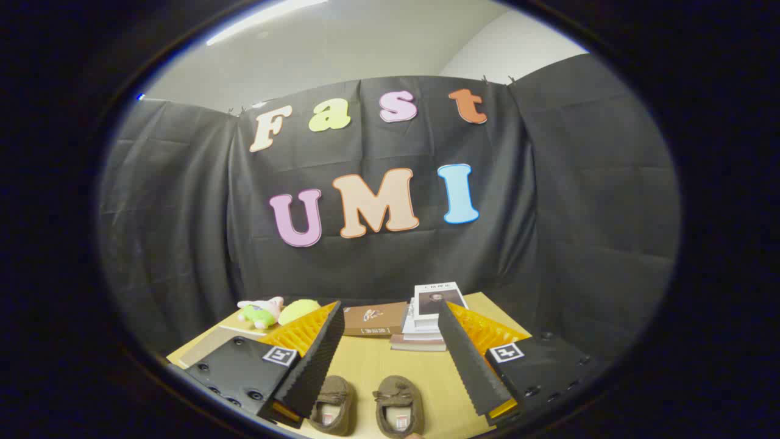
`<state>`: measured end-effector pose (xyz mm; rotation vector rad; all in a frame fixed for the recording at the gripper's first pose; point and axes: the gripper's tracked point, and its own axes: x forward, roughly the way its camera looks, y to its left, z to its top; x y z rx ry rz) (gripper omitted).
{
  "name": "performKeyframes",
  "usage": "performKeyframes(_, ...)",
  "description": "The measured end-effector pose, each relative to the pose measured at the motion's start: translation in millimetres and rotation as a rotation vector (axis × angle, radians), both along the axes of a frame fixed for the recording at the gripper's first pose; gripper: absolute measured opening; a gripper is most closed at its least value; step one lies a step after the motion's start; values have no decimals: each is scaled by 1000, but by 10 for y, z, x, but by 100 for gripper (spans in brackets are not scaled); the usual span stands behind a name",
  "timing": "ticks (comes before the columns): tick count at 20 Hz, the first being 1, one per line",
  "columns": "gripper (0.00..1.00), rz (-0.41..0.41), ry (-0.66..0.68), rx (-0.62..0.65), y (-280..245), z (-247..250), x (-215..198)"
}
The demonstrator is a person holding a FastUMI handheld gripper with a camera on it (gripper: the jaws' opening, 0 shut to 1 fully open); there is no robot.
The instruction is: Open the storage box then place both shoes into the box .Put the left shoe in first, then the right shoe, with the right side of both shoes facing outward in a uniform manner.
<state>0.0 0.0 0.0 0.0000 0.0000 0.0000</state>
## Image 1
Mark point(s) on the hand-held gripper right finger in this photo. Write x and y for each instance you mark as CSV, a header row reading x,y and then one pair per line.
x,y
466,366

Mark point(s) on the pink and green plush toy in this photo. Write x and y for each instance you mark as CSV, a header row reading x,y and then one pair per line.
x,y
262,314

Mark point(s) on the beige cardboard storage box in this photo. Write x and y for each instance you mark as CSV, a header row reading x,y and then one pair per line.
x,y
207,347

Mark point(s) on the brown book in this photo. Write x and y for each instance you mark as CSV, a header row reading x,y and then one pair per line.
x,y
375,318

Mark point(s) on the yellow plush ball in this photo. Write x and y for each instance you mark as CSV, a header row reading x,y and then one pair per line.
x,y
295,311

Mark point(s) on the white book with portrait cover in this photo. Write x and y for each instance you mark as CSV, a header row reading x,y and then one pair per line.
x,y
439,299

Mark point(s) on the brown fuzzy shoe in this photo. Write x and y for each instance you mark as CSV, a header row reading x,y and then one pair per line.
x,y
335,390
399,390

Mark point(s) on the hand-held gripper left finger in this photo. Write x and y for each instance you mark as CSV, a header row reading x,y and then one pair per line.
x,y
317,366

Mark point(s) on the pale pink book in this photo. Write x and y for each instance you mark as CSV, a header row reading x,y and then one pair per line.
x,y
417,343

